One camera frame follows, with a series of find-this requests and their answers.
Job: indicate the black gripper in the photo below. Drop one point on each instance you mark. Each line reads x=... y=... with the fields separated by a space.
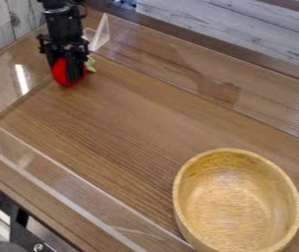
x=64 y=27

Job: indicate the red plush strawberry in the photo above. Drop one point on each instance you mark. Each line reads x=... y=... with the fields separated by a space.
x=59 y=72

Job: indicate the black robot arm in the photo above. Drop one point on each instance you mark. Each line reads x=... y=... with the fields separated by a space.
x=59 y=6

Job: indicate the oval wooden bowl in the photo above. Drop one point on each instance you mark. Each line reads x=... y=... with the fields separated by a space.
x=235 y=203

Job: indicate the clear acrylic tray enclosure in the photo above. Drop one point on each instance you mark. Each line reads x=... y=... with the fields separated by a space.
x=89 y=153

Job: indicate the black table leg bracket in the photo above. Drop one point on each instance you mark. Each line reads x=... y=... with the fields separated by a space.
x=33 y=236

